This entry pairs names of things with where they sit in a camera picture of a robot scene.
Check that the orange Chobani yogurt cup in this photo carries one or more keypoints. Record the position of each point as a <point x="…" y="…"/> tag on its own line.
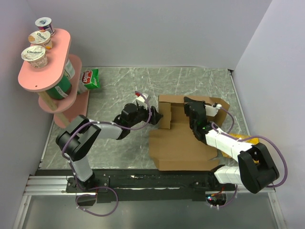
<point x="41" y="38"/>

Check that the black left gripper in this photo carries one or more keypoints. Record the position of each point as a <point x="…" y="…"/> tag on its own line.
<point x="155" y="116"/>

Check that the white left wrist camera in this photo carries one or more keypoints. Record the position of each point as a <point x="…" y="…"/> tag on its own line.
<point x="142" y="99"/>

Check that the white green label container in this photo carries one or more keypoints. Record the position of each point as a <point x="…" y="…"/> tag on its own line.
<point x="69" y="70"/>

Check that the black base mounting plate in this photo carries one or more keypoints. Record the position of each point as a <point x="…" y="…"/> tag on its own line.
<point x="150" y="184"/>

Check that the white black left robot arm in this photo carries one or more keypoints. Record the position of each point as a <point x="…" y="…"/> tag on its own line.
<point x="76" y="140"/>

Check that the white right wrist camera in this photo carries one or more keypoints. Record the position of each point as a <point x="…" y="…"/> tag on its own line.
<point x="212" y="110"/>

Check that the green red snack bag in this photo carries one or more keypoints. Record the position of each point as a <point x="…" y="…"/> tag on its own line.
<point x="89" y="80"/>

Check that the aluminium frame rail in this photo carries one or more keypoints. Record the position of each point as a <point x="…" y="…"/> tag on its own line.
<point x="46" y="186"/>

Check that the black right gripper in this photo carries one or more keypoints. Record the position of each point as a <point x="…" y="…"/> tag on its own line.
<point x="187" y="102"/>

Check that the green cylindrical can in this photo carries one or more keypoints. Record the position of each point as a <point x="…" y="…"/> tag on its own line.
<point x="60" y="90"/>

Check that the small electronics board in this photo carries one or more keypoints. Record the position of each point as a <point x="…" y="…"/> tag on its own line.
<point x="214" y="200"/>

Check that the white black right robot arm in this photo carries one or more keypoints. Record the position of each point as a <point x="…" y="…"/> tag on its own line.
<point x="256" y="168"/>

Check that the brown cardboard paper box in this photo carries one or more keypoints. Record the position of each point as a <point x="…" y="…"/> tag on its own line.
<point x="173" y="147"/>

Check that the white Chobani yogurt cup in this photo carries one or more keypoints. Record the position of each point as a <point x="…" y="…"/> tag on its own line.
<point x="35" y="55"/>

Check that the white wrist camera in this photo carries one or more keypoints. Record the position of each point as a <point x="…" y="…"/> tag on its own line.
<point x="212" y="110"/>
<point x="142" y="99"/>

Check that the blue white yogurt cup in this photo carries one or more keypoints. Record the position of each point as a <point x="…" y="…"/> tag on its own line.
<point x="45" y="23"/>

